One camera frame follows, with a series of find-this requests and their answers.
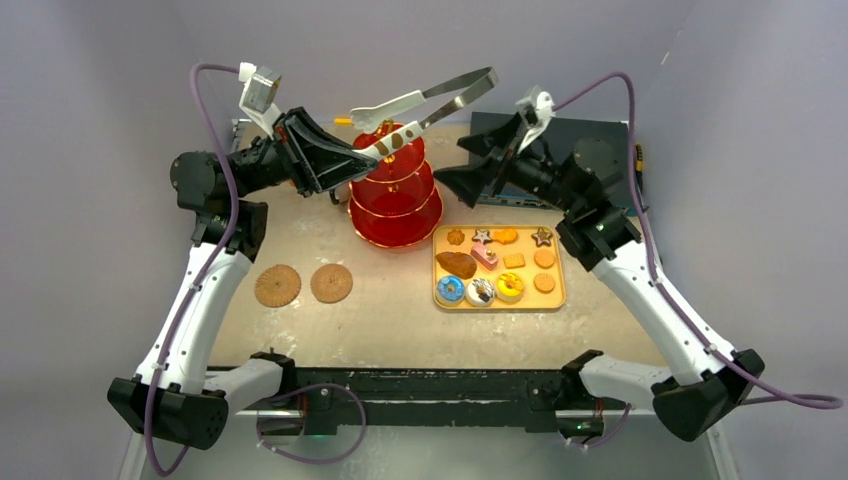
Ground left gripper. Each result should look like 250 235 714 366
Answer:
229 106 377 199

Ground metal white-tipped tongs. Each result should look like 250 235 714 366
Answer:
349 66 500 162

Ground red three-tier cake stand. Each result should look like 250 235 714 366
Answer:
347 138 443 249

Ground pink layered cake slice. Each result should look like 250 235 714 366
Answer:
470 242 499 271

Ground yellow frosted donut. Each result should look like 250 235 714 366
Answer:
495 272 525 304

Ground white chocolate-drizzled donut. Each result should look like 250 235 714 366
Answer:
465 277 496 308

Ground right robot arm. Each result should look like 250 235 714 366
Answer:
435 115 765 442

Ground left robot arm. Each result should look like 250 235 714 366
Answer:
107 108 381 450

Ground white enamel mug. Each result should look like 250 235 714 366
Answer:
329 186 351 205

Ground white-iced star cookie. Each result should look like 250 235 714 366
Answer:
472 229 493 245

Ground orange fish-shaped cake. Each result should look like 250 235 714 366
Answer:
491 228 518 245

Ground swirl butter cookie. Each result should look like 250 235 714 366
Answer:
446 229 466 246

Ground chocolate star cookie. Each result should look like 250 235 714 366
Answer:
531 227 554 248

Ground brown bread pastry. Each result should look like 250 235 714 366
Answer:
435 251 477 280

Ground yellow serving tray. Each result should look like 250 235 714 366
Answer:
432 225 566 312

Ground upper round biscuit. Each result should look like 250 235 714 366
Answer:
534 249 557 269

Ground round biscuit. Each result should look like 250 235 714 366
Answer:
534 249 557 269
533 272 557 294

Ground lower round biscuit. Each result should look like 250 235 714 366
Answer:
533 272 557 294

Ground yellow black tool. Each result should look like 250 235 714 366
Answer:
634 143 644 174

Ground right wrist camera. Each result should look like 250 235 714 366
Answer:
516 86 555 153

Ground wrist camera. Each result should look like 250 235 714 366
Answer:
516 86 555 153
238 62 281 137

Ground dark network switch box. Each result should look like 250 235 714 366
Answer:
457 111 635 216

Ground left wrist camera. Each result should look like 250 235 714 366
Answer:
238 62 281 137

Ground black base frame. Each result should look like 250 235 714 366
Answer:
242 367 624 435

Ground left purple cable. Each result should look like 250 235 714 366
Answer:
142 62 367 478

